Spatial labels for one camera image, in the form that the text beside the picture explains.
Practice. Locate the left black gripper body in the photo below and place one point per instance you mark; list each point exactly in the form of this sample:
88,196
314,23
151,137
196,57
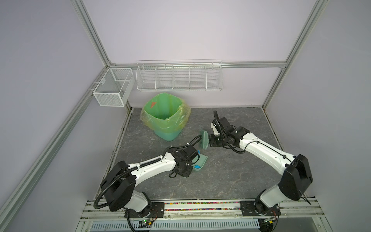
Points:
185,171

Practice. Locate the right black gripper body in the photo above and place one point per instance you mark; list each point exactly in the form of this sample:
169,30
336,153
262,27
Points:
217,140

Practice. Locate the mint green dustpan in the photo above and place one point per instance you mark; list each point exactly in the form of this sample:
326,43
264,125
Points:
204,161

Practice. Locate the mint green hand brush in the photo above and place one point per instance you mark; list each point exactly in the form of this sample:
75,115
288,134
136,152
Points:
204,142

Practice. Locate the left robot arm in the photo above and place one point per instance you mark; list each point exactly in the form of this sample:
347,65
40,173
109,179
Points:
118,187

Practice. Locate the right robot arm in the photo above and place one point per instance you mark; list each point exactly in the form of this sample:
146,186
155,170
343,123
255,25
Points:
296,176

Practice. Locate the blue green scraps front left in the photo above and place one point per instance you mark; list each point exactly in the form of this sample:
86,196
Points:
198,161

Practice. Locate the green trash bin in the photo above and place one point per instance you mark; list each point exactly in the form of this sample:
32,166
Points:
166,121

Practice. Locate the yellow-green plastic bin liner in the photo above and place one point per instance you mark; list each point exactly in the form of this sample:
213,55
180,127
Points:
179,116

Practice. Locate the small white mesh basket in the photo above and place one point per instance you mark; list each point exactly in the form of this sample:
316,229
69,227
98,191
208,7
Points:
114,87

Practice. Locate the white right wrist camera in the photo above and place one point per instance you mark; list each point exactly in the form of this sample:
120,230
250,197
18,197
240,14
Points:
216,128

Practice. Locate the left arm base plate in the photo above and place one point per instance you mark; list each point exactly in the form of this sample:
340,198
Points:
154,210

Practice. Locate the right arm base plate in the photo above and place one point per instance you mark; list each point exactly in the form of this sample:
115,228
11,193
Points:
251,208

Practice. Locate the long white wire basket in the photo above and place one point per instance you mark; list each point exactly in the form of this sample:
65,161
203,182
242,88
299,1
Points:
180,75

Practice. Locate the white vented cable duct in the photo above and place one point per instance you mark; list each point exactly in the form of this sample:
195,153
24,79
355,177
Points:
176,225

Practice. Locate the aluminium front rail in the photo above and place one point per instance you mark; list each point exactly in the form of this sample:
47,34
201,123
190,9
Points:
232,208

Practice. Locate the aluminium frame profiles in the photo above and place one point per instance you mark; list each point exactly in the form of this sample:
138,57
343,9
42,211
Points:
15,202

